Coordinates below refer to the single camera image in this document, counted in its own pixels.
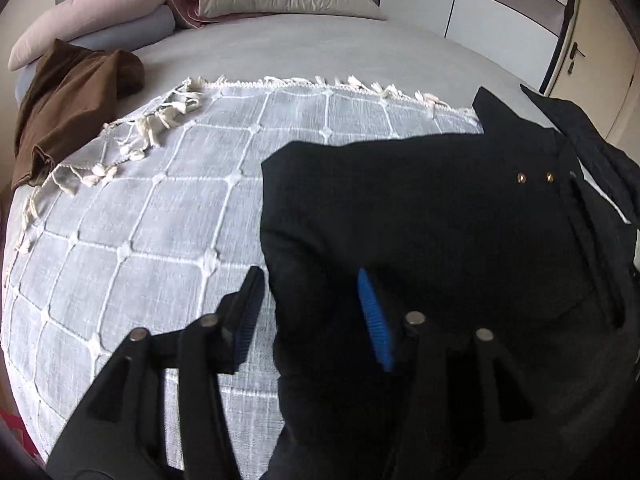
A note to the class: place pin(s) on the brown garment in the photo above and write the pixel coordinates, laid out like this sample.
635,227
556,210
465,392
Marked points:
65,100

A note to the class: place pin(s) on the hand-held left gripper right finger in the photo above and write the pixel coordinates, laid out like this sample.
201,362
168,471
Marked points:
372,320

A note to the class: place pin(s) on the white and grey wardrobe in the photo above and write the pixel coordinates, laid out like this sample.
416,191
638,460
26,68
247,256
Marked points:
490,10

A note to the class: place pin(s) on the black long coat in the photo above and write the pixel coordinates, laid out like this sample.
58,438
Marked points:
425,200

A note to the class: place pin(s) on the grey-blue pillow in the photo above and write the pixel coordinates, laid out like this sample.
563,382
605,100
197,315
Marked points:
125,30

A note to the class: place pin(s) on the bed with grey sheet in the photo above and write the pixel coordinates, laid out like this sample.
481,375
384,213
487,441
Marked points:
325,45

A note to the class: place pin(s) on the pink pillow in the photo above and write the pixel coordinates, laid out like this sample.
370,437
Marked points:
90,10

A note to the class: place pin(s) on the grey checked tasselled blanket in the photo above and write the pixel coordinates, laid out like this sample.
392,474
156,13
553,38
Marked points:
150,220

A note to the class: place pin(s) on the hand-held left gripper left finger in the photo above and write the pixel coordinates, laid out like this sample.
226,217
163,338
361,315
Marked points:
247,320

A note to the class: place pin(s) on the cream door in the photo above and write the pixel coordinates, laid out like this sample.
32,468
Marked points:
605,60

